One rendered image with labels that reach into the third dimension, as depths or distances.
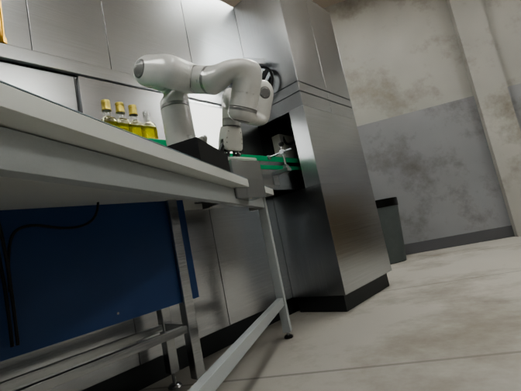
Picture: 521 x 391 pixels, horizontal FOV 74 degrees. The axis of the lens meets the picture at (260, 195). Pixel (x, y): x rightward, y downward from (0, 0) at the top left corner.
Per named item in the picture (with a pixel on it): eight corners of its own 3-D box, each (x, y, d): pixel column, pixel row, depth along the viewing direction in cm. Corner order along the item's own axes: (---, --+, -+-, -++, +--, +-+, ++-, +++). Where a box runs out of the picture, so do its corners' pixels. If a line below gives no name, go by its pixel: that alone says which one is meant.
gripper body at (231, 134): (233, 126, 150) (234, 152, 150) (215, 123, 142) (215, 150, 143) (246, 124, 145) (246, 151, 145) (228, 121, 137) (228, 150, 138)
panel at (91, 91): (239, 162, 210) (229, 110, 214) (242, 161, 208) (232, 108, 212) (85, 155, 143) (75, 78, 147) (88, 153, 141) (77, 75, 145)
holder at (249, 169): (220, 193, 164) (218, 178, 165) (263, 178, 147) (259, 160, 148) (191, 195, 152) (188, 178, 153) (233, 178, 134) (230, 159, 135)
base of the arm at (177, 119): (218, 150, 114) (208, 107, 116) (201, 141, 102) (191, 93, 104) (177, 163, 118) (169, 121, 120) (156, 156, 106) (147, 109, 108)
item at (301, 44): (314, 136, 285) (291, 37, 296) (355, 119, 260) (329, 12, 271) (257, 126, 232) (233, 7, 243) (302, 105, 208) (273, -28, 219)
